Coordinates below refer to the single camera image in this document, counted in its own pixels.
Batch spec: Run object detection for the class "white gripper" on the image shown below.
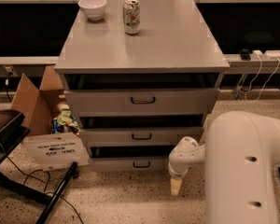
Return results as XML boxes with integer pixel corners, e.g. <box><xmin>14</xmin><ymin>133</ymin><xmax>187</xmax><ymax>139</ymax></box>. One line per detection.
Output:
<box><xmin>168</xmin><ymin>136</ymin><xmax>205</xmax><ymax>196</ymax></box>

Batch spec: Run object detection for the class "grey drawer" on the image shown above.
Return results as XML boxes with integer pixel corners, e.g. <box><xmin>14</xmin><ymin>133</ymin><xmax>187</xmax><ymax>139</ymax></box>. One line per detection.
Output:
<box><xmin>80</xmin><ymin>127</ymin><xmax>203</xmax><ymax>147</ymax></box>
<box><xmin>90</xmin><ymin>156</ymin><xmax>168</xmax><ymax>172</ymax></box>
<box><xmin>64</xmin><ymin>89</ymin><xmax>219</xmax><ymax>117</ymax></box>

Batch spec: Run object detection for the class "grey bottom drawer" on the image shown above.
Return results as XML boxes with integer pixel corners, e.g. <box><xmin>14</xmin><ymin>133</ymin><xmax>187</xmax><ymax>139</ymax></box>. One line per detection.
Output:
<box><xmin>90</xmin><ymin>156</ymin><xmax>168</xmax><ymax>172</ymax></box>

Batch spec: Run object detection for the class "green white soda can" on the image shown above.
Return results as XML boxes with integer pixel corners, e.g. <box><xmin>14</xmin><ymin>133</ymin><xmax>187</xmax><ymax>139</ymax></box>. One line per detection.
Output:
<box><xmin>123</xmin><ymin>0</ymin><xmax>140</xmax><ymax>35</ymax></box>

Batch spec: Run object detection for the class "green dressed doll toy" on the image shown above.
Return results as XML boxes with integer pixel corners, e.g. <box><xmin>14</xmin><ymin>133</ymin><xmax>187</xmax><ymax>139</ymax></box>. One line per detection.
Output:
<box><xmin>51</xmin><ymin>102</ymin><xmax>79</xmax><ymax>135</ymax></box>

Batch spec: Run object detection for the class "black metal stand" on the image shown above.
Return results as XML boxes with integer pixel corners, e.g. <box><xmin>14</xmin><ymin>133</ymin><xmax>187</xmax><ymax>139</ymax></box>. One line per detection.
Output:
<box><xmin>0</xmin><ymin>109</ymin><xmax>80</xmax><ymax>224</ymax></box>

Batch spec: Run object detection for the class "white power strip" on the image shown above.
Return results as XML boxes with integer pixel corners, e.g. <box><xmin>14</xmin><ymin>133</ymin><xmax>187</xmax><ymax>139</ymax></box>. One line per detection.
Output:
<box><xmin>252</xmin><ymin>50</ymin><xmax>280</xmax><ymax>60</ymax></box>

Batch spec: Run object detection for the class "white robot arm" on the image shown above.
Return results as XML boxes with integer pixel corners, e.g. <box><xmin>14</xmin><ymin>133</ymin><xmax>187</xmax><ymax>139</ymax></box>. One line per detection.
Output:
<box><xmin>168</xmin><ymin>111</ymin><xmax>280</xmax><ymax>224</ymax></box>

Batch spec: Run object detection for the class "grey top drawer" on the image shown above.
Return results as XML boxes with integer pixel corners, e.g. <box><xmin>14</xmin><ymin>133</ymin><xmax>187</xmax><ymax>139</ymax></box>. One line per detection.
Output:
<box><xmin>64</xmin><ymin>89</ymin><xmax>219</xmax><ymax>117</ymax></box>

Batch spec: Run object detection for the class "black small device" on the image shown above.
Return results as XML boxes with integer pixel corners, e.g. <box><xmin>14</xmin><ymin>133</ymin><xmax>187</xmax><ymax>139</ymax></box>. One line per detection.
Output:
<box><xmin>239</xmin><ymin>49</ymin><xmax>251</xmax><ymax>61</ymax></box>

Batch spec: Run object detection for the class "white hanging cable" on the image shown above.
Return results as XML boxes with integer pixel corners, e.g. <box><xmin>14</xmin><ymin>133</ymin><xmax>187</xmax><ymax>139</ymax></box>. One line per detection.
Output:
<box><xmin>244</xmin><ymin>54</ymin><xmax>280</xmax><ymax>104</ymax></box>

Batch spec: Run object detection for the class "brown cardboard box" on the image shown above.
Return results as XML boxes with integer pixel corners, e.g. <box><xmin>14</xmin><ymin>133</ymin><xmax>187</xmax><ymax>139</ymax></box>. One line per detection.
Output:
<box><xmin>11</xmin><ymin>65</ymin><xmax>90</xmax><ymax>171</ymax></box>

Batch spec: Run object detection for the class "black floor cable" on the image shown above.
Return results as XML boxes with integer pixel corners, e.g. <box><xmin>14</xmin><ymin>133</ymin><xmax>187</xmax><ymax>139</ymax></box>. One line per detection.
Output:
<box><xmin>0</xmin><ymin>137</ymin><xmax>85</xmax><ymax>224</ymax></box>

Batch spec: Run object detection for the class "white ceramic bowl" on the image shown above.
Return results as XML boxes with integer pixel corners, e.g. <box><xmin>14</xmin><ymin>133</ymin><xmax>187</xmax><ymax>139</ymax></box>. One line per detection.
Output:
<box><xmin>78</xmin><ymin>0</ymin><xmax>107</xmax><ymax>21</ymax></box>

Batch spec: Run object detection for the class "grey middle drawer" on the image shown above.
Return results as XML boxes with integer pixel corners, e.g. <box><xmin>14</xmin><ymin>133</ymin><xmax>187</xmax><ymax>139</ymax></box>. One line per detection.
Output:
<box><xmin>80</xmin><ymin>127</ymin><xmax>203</xmax><ymax>147</ymax></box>

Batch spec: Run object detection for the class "wall outlet with plug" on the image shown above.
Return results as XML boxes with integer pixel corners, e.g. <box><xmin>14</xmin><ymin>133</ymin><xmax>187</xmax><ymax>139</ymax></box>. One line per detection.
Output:
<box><xmin>4</xmin><ymin>65</ymin><xmax>16</xmax><ymax>86</ymax></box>

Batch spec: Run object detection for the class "grey drawer cabinet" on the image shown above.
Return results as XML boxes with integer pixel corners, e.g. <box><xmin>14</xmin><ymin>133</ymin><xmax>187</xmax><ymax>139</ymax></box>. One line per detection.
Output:
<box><xmin>55</xmin><ymin>0</ymin><xmax>229</xmax><ymax>159</ymax></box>

